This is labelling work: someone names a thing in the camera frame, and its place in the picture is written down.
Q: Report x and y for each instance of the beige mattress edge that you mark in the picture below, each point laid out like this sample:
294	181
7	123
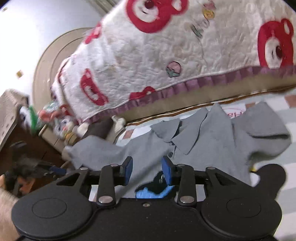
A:
207	94

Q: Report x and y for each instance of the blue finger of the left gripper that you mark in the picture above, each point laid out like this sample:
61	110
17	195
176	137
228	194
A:
57	171

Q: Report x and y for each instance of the white quilt with red bears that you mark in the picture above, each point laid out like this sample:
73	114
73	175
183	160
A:
143	51

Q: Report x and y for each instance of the cream bedside cabinet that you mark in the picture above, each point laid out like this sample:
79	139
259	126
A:
48	135

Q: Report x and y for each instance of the folded cream garment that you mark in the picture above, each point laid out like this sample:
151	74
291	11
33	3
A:
117	128

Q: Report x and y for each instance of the grey bunny plush toy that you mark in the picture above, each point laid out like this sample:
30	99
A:
63	124

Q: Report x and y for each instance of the checkered plush blanket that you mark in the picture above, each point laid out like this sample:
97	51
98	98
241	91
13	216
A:
272	150

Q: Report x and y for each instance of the folded dark brown garment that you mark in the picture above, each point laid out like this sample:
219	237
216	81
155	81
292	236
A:
100	129

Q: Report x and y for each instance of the person's left hand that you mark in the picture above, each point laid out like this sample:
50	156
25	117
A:
8	230

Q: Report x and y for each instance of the grey knit cat sweater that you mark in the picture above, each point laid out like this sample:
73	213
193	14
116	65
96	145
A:
196	143

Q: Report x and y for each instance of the dark wooden drawer cabinet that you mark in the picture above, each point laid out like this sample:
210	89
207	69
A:
36	148

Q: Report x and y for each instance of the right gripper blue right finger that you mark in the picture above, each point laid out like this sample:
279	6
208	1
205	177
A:
169	170

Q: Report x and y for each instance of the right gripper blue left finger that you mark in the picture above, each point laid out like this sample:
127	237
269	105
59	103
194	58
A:
126	171

